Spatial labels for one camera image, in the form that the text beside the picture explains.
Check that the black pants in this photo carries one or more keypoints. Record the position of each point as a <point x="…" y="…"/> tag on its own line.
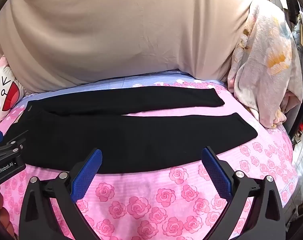
<point x="121" y="140"/>

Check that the white cartoon face pillow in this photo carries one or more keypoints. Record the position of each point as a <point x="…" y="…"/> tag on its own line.
<point x="4" y="92"/>

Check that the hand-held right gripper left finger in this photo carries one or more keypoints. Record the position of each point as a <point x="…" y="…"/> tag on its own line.
<point x="87" y="173"/>

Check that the beige curtain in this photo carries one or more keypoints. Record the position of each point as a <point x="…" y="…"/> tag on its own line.
<point x="116" y="35"/>

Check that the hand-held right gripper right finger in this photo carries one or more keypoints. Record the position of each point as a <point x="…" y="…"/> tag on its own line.
<point x="215" y="173"/>

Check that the pink rose bed sheet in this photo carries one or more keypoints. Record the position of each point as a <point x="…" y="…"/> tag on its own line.
<point x="166" y="205"/>

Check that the pale floral fleece blanket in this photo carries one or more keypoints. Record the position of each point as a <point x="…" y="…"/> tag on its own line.
<point x="264" y="62"/>

